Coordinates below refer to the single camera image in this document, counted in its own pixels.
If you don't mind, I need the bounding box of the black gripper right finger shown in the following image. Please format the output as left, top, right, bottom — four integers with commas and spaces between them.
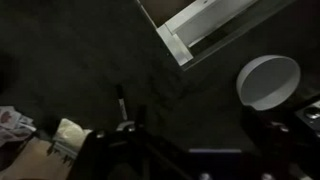
241, 106, 320, 180

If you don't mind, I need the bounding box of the cream folded cloth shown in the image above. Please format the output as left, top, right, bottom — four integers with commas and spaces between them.
52, 117, 92, 158

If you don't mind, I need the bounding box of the black and white marker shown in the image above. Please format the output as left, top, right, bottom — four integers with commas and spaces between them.
115, 84, 130, 122

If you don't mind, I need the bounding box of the white bowl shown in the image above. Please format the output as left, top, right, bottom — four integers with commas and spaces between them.
236, 54, 301, 112

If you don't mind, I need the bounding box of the silver four-slot toaster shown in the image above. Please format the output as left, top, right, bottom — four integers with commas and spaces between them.
294, 99, 320, 138

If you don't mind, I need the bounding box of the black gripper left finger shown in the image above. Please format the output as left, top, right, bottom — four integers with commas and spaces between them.
77, 104, 188, 180

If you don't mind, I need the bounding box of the crumpled printed paper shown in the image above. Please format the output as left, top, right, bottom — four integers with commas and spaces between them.
0, 105, 37, 145

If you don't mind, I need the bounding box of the brown paper bag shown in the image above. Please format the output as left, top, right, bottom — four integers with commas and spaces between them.
0, 137, 72, 180

